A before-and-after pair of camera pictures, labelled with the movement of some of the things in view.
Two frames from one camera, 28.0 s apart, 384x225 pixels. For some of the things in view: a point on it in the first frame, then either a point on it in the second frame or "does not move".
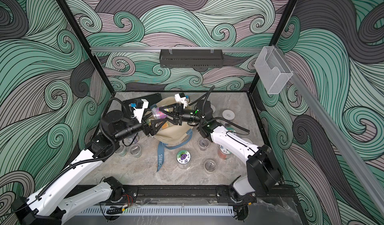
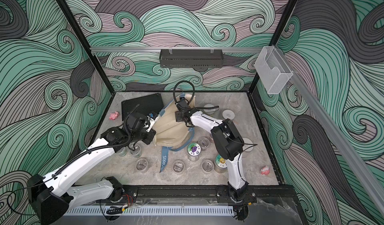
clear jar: [121, 151] does not move
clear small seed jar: [210, 165] does not move
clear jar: [135, 150] does not move
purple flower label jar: [183, 158] → [194, 150]
